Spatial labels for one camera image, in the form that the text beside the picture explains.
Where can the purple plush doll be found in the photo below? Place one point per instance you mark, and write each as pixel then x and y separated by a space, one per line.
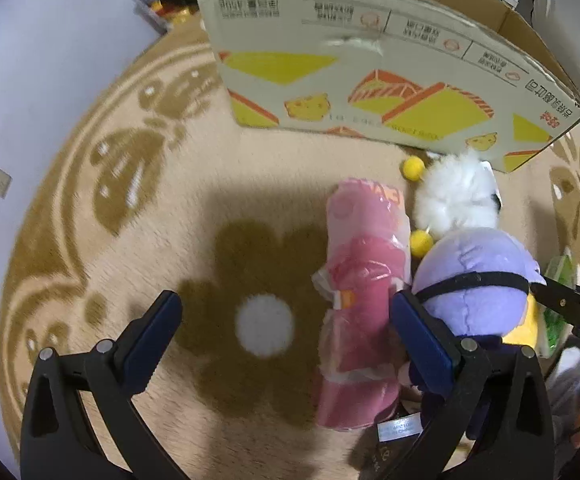
pixel 475 270

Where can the yellow plush toy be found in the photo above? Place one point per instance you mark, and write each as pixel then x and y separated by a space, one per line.
pixel 526 325

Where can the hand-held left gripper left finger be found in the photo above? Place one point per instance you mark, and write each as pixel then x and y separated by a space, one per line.
pixel 152 340

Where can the green and white packet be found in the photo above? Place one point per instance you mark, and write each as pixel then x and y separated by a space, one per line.
pixel 560 270

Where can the clear plastic bag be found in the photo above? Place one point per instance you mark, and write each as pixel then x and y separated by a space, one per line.
pixel 144 2

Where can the pink doll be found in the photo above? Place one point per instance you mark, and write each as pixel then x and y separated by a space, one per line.
pixel 365 285

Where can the printed cardboard box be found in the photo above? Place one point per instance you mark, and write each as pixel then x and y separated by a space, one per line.
pixel 370 60

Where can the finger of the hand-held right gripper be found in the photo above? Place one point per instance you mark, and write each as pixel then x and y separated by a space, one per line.
pixel 565 300

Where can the beige floral rug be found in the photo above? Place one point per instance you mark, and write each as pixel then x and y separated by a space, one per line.
pixel 169 200

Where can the yellow and red toy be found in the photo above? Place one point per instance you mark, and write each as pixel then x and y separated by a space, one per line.
pixel 174 12

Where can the black printed pouch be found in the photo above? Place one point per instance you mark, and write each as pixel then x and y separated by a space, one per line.
pixel 395 447

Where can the white fluffy plush toy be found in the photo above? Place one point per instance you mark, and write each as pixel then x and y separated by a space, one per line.
pixel 455 195

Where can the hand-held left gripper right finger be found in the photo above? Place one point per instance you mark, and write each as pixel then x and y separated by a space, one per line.
pixel 422 340

